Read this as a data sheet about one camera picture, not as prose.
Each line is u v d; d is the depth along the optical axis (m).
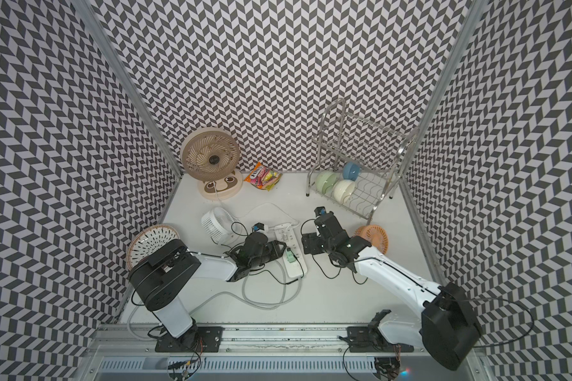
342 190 0.95
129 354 0.72
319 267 0.89
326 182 0.99
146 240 0.93
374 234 0.87
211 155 0.94
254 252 0.72
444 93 0.85
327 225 0.61
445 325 0.40
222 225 0.88
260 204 1.05
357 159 1.16
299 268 0.85
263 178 1.12
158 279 0.47
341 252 0.59
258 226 0.86
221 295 0.83
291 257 0.84
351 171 1.02
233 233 0.79
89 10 0.71
